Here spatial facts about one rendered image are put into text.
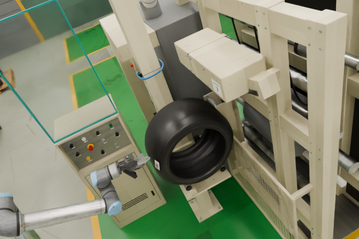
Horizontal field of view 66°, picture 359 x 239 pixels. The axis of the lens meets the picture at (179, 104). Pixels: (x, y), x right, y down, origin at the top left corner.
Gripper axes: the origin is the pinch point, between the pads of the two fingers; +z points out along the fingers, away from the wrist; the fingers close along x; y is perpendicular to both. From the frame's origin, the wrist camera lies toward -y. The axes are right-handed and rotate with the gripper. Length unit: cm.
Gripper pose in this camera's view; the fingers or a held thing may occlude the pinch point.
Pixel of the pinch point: (148, 159)
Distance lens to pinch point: 184.7
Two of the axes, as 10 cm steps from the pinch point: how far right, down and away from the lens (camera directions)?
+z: 9.1, -3.5, 2.2
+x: -3.7, -4.6, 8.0
